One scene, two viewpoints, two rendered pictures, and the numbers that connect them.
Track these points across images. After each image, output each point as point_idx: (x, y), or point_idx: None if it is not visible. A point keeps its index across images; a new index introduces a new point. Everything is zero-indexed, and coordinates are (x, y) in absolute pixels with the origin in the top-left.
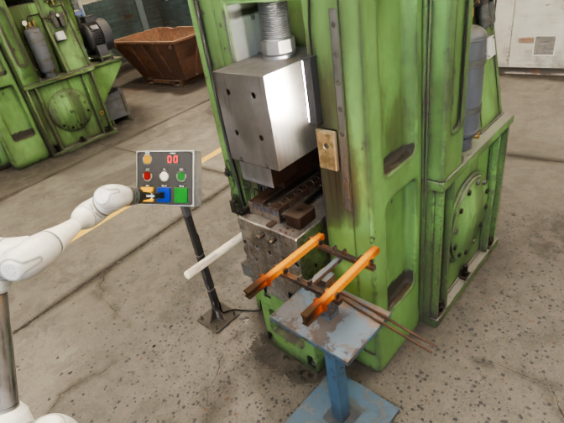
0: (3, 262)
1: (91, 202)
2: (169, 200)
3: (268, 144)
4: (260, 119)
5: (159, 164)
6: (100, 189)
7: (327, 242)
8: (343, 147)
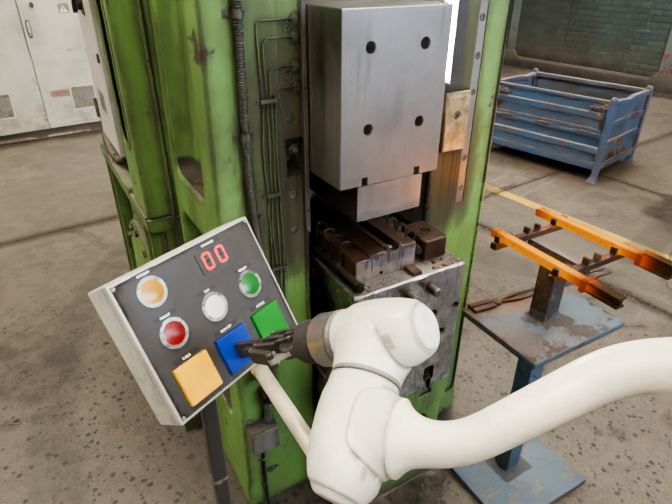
0: None
1: (382, 380)
2: None
3: (431, 127)
4: (427, 85)
5: (189, 288)
6: (417, 310)
7: None
8: (470, 110)
